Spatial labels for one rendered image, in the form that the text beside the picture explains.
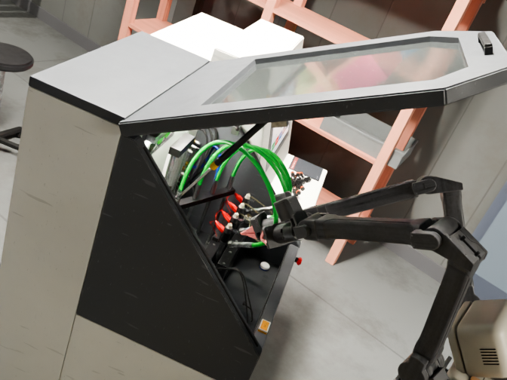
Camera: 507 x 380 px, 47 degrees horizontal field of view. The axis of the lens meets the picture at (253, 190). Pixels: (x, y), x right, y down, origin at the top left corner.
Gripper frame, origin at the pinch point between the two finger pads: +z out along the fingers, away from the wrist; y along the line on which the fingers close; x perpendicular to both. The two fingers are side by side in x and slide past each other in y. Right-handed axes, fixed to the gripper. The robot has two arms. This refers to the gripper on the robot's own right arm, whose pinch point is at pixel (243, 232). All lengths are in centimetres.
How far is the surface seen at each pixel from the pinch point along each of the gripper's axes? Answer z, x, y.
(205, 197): 14.9, -6.6, 14.1
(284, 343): 66, -93, -89
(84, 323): 40, 42, -7
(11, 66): 172, -82, 110
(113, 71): 7, 23, 63
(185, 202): 16.7, 2.7, 15.8
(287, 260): 1.8, -22.9, -19.8
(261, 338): -7.0, 20.9, -28.8
